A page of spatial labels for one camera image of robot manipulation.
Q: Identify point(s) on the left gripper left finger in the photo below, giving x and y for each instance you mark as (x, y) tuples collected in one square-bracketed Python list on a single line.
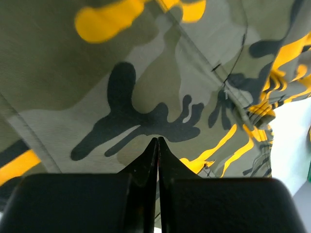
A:
[(86, 203)]

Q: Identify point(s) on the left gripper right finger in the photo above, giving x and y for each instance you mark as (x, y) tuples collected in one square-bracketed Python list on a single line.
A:
[(191, 204)]

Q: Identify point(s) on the camouflage yellow green trousers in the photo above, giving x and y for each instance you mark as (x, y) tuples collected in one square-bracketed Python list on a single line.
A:
[(86, 84)]

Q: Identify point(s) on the green plastic tray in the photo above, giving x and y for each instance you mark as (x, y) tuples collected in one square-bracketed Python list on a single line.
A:
[(309, 174)]

